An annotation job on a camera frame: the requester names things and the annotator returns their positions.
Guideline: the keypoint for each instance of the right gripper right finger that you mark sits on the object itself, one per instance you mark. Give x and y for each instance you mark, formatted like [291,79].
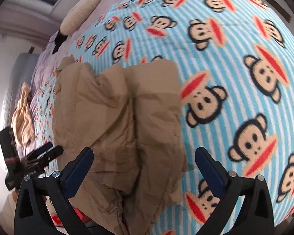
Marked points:
[215,175]

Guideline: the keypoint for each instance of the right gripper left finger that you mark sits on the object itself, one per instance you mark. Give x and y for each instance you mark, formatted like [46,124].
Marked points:
[75,171]

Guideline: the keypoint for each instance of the tan puffer jacket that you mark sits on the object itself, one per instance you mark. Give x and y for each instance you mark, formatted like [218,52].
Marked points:
[131,119]

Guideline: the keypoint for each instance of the orange quilted blanket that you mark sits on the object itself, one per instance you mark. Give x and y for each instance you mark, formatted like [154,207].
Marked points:
[21,122]

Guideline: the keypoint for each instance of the red object near bed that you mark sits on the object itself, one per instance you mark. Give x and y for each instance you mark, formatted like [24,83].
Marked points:
[58,221]

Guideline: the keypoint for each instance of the white sleeve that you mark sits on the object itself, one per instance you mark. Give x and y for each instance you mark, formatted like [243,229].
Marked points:
[7,214]

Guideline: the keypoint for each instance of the grey padded headboard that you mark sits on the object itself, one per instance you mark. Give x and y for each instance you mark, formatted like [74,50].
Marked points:
[22,72]

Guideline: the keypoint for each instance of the blue striped monkey blanket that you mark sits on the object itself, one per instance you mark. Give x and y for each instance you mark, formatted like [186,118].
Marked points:
[242,54]

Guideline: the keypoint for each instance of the black cloth on bed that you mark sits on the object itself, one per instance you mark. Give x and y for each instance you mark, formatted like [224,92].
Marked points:
[58,41]

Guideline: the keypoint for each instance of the cream round pillow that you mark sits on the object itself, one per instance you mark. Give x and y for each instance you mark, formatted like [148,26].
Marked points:
[77,16]

